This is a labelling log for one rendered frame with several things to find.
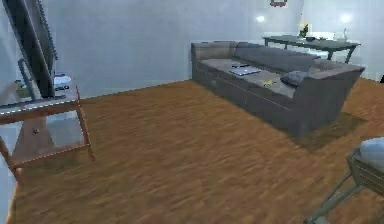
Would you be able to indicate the grey chair with pale cushion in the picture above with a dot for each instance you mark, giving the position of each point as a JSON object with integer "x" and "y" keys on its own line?
{"x": 360, "y": 176}

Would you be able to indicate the framed wall picture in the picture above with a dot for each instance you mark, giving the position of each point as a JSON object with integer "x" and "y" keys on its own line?
{"x": 278, "y": 2}

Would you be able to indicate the green house plant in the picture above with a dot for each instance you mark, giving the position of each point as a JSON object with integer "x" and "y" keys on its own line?
{"x": 303, "y": 30}

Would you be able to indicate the small black dish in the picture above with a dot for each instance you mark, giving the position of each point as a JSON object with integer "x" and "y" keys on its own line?
{"x": 310, "y": 38}

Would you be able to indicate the grey laptop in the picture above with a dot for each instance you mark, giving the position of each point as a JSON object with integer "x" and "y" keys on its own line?
{"x": 245, "y": 70}

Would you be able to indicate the dark grey cushion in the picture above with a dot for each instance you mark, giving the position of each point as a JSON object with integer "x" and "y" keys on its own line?
{"x": 295, "y": 78}

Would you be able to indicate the grey sofa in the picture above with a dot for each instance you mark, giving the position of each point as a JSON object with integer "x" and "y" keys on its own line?
{"x": 253, "y": 90}

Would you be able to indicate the brown wooden tv stand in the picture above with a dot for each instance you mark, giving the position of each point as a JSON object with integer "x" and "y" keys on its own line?
{"x": 43, "y": 133}

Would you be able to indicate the white box with dark device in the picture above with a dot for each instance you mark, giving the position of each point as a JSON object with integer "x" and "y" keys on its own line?
{"x": 62, "y": 83}

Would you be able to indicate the black television set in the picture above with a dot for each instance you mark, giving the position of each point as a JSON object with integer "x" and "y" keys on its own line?
{"x": 31, "y": 43}

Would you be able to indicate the black remote control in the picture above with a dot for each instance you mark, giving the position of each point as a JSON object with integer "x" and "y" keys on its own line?
{"x": 240, "y": 65}

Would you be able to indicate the white object on table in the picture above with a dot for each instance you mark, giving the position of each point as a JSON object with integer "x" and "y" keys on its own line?
{"x": 342, "y": 36}

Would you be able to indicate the dark green table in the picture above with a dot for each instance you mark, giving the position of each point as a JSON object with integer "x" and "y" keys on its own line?
{"x": 310, "y": 43}

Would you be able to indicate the small yellow object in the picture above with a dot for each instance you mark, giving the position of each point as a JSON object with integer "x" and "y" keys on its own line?
{"x": 268, "y": 83}

